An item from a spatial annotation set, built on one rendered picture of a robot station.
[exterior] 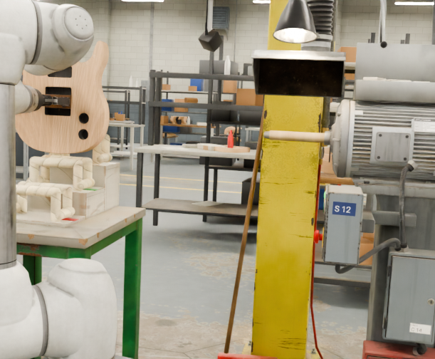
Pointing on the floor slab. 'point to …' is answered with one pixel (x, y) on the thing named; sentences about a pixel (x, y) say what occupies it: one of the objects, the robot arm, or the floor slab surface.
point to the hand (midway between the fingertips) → (57, 101)
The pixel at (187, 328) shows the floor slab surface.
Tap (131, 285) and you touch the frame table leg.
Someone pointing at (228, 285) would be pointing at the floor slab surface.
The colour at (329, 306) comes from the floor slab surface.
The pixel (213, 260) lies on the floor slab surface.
